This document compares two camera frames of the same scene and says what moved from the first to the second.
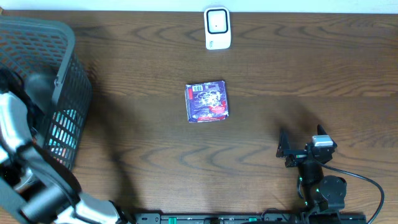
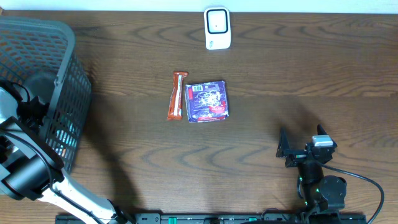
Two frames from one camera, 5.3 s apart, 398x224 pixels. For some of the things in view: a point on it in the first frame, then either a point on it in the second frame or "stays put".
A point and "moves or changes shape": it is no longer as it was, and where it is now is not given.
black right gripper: x=283 y=151 stays put
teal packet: x=65 y=129 moves or changes shape
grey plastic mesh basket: x=41 y=56 stays put
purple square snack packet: x=207 y=101 stays put
